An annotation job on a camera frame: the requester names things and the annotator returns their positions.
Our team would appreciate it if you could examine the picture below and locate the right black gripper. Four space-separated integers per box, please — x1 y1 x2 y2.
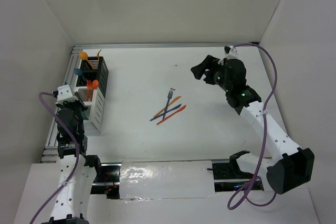
191 54 232 92

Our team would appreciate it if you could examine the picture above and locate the orange plastic fork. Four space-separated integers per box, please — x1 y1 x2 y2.
86 79 92 102

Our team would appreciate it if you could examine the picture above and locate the orange plastic spoon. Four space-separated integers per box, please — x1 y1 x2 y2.
90 80 99 101

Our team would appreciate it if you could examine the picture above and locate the blue plastic spoon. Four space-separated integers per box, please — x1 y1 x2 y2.
73 68 87 82

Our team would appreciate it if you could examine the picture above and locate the yellow plastic knife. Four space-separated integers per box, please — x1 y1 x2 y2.
153 96 182 118

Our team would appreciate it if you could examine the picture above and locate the orange plastic knife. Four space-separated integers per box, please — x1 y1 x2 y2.
156 105 187 125

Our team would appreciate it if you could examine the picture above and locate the blue plastic fork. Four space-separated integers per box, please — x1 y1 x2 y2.
162 88 175 119

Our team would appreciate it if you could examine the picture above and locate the yellow plastic spoon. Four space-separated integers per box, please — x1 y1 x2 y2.
79 51 95 69

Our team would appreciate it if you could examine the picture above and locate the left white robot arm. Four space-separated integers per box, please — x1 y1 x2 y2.
38 92 104 223

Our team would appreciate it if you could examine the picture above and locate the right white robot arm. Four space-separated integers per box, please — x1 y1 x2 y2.
191 55 314 195

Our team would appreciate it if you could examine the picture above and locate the white slotted utensil container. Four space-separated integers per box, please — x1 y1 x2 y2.
75 87 104 136

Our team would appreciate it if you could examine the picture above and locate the black slotted utensil container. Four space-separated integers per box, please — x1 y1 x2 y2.
79 57 109 98

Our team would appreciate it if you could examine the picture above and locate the silver reflective tape sheet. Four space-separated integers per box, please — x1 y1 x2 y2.
119 161 216 200

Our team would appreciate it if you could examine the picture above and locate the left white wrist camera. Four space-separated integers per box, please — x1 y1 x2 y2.
57 84 76 104

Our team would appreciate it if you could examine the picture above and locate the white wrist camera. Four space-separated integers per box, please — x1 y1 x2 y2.
224 46 238 59
57 84 76 104

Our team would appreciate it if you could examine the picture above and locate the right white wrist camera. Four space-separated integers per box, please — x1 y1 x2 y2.
224 46 238 59

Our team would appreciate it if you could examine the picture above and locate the aluminium rail at back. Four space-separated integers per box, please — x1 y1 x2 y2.
72 42 236 52

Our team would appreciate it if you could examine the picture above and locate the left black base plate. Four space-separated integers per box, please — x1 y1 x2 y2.
91 163 121 199

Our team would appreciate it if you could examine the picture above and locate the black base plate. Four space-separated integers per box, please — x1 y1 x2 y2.
207 160 253 193
91 163 121 199

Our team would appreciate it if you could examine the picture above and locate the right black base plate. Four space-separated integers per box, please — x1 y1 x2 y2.
207 160 253 193

